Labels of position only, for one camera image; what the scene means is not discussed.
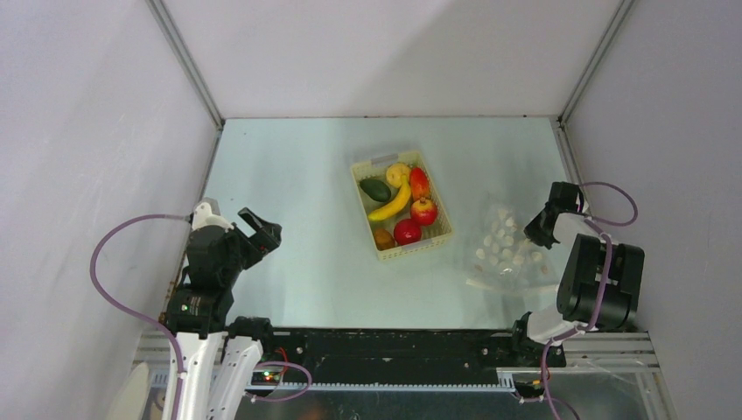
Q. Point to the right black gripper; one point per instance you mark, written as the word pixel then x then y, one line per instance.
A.
pixel 548 213

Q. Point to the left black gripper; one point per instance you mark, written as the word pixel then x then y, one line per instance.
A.
pixel 268 232

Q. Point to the clear dotted zip bag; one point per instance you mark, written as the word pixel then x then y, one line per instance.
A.
pixel 499 258

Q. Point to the red apple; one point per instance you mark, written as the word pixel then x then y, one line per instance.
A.
pixel 407 231

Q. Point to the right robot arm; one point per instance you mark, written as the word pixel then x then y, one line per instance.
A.
pixel 601 283

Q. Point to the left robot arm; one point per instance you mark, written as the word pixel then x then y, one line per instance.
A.
pixel 212 360

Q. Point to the green avocado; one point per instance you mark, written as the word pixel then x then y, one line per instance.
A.
pixel 376 190

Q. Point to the red pomegranate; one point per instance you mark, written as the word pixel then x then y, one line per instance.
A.
pixel 424 211

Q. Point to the red mango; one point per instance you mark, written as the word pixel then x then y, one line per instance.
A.
pixel 419 184

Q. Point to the yellow plastic basket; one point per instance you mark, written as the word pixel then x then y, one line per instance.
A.
pixel 434 235

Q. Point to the yellow lemon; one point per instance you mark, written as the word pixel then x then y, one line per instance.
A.
pixel 397 173

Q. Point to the yellow banana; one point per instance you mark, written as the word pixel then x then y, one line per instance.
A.
pixel 395 206

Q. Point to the small circuit board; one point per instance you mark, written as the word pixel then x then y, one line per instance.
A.
pixel 266 378

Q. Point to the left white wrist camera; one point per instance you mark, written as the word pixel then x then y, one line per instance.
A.
pixel 207 213

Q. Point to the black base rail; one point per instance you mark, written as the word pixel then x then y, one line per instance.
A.
pixel 405 357

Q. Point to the white perforated cable tray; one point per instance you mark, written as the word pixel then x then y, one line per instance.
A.
pixel 503 383

